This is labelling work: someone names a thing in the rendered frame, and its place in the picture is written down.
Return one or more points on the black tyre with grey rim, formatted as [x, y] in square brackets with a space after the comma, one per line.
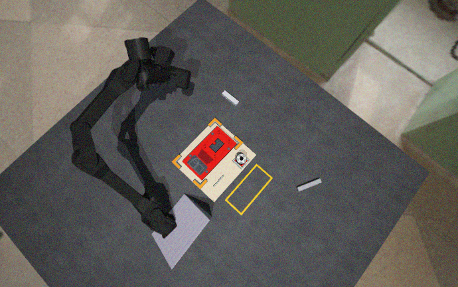
[238, 159]

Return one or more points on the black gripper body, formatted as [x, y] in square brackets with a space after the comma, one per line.
[182, 77]

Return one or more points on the light grey flat bar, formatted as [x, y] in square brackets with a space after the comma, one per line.
[308, 185]

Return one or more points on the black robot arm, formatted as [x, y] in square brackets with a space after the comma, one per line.
[85, 157]

